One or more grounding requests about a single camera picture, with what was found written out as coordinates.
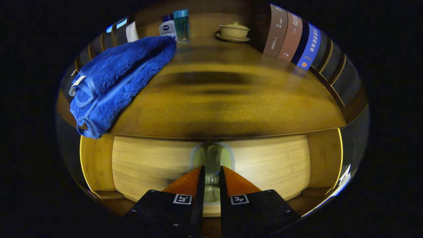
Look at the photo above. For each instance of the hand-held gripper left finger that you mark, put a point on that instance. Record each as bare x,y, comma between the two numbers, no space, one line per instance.
197,215

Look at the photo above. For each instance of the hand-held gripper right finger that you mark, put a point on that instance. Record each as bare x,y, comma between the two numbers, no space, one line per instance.
225,215

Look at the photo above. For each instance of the pale green item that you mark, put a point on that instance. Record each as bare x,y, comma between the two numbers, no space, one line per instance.
213,155

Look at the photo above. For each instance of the wooden drawer with black knob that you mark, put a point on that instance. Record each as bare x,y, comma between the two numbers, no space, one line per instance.
264,165

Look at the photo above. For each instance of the wooden countertop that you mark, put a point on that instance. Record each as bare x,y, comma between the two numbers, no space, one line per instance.
231,109

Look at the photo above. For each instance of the brown wooden cabinet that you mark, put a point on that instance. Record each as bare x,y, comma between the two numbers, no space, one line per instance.
211,19

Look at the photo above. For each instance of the white papers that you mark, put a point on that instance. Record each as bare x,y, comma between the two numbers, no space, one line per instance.
343,178

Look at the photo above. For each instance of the blue folded towel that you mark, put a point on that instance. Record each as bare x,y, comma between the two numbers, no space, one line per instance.
115,76

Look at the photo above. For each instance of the beige lidded teacup with saucer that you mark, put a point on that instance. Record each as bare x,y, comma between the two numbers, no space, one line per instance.
234,31

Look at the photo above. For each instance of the reddish brown book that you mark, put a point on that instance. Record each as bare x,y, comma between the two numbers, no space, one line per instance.
290,39

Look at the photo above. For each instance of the white bottle with blue cap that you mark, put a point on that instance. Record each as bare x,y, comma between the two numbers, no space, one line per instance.
168,29

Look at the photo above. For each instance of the dark brown book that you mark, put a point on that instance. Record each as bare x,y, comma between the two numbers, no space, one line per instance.
276,33

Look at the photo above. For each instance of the blue book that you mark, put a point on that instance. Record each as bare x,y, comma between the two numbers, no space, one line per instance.
310,46

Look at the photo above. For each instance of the teal bottle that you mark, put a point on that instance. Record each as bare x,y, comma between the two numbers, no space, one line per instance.
181,26

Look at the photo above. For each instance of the white tube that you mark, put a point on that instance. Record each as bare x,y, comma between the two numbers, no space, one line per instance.
132,32

